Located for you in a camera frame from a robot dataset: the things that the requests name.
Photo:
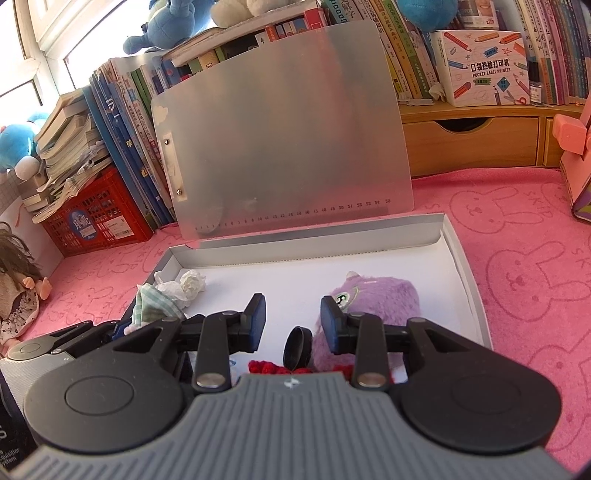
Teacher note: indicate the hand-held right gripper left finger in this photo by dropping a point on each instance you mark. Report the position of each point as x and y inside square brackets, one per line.
[256, 318]

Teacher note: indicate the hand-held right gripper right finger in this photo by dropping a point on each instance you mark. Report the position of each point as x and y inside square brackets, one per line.
[330, 323]

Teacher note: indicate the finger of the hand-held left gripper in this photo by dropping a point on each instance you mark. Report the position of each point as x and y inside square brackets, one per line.
[78, 337]

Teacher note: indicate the black round lid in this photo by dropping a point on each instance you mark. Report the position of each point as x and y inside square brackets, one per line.
[295, 346]

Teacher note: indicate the grey cardboard box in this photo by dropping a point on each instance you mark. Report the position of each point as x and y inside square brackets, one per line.
[286, 281]

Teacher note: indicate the red crochet bow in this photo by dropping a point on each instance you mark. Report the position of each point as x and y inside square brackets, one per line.
[265, 368]

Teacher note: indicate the purple plush toy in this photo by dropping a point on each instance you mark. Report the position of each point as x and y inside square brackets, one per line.
[383, 300]

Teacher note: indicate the white tissue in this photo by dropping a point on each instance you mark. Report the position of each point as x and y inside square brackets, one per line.
[189, 286]

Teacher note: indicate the green checked cloth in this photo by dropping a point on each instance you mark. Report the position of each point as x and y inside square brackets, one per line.
[154, 304]

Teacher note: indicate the brown-haired doll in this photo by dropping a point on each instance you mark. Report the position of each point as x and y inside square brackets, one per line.
[16, 286]

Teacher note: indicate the white cardboard box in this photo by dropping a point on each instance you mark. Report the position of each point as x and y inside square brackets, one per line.
[23, 230]

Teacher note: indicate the red plastic basket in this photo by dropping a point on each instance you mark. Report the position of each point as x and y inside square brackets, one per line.
[97, 217]

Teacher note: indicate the stack of paperback books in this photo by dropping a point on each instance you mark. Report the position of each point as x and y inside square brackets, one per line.
[69, 147]

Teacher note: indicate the pink rabbit-print blanket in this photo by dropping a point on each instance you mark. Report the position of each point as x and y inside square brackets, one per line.
[517, 258]

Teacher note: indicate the row of thin blue books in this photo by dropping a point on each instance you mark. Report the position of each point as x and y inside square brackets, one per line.
[124, 138]

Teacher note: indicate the wooden drawer organizer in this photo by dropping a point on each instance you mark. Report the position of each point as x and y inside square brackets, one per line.
[485, 138]

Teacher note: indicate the white pencil-print box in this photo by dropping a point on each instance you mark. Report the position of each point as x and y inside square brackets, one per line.
[480, 69]

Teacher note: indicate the pink triangular toy house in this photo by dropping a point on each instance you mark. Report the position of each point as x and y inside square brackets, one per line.
[575, 152]

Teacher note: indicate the white plush toy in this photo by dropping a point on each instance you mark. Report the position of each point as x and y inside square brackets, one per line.
[258, 9]

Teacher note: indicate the small dark bottle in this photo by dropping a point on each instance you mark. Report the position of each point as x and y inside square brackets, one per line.
[535, 85]

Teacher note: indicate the round blue plush toy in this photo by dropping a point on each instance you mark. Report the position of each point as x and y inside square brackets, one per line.
[425, 14]

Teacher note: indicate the small pale product box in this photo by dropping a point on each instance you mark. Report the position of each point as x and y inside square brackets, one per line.
[478, 14]

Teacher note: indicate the white window frame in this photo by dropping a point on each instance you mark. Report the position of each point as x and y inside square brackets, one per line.
[41, 32]

